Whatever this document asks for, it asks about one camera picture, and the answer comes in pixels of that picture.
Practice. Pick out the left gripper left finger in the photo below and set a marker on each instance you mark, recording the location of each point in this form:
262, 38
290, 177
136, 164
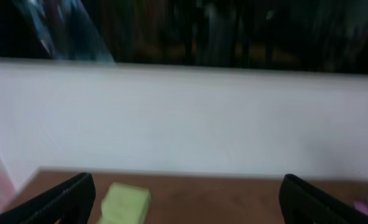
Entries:
70, 202

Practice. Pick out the green microfiber cloth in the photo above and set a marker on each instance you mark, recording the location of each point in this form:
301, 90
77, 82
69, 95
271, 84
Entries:
125, 204

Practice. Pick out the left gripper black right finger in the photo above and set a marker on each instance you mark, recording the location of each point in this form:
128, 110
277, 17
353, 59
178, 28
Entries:
303, 203

